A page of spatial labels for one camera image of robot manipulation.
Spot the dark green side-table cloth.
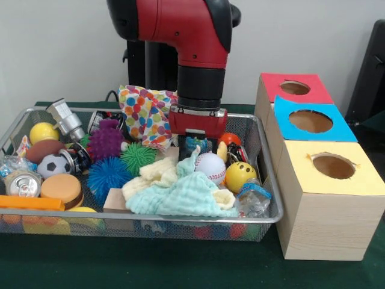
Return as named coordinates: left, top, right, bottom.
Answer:
left=357, top=113, right=385, bottom=145

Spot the shallow mesh bin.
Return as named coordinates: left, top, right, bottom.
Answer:
left=0, top=107, right=285, bottom=243

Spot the orange foam disc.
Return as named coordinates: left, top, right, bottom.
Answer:
left=40, top=173, right=84, bottom=210

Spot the pale yellow muslin cloth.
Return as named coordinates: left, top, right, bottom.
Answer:
left=122, top=156, right=237, bottom=210

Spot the plain yellow ball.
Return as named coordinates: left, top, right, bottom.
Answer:
left=29, top=122, right=60, bottom=145

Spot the black cable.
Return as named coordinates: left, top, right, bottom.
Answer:
left=104, top=89, right=120, bottom=103

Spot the blue green globe ball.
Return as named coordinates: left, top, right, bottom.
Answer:
left=186, top=135, right=209, bottom=154

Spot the red orange ball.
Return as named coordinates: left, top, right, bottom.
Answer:
left=219, top=132, right=242, bottom=147

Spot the green spiky ball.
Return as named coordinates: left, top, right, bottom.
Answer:
left=120, top=143, right=159, bottom=178

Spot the wooden three-hole box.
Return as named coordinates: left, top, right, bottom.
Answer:
left=254, top=73, right=385, bottom=261

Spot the dark green table cloth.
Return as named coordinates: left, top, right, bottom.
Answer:
left=0, top=101, right=385, bottom=289

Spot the teal muslin cloth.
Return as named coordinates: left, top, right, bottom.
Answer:
left=125, top=146, right=241, bottom=218

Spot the orange toy brick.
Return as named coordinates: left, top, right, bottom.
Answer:
left=0, top=195, right=66, bottom=211

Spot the black upright panel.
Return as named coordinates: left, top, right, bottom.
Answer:
left=345, top=19, right=385, bottom=127

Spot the blue spiky ball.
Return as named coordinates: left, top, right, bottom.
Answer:
left=87, top=156, right=137, bottom=205

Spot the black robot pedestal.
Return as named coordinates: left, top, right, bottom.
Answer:
left=122, top=5, right=243, bottom=93

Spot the brown toy football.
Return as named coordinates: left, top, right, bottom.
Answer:
left=25, top=140, right=66, bottom=165

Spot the yellow plush duck toy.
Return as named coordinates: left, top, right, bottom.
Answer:
left=217, top=141, right=229, bottom=163

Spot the white baseball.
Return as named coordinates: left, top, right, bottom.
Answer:
left=194, top=152, right=227, bottom=186

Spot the yellow ball with black band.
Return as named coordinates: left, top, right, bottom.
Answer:
left=224, top=161, right=258, bottom=194

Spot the purple knobbly toy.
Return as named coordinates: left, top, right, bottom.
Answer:
left=87, top=119, right=127, bottom=163

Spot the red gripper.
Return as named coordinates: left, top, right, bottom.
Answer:
left=167, top=104, right=229, bottom=162

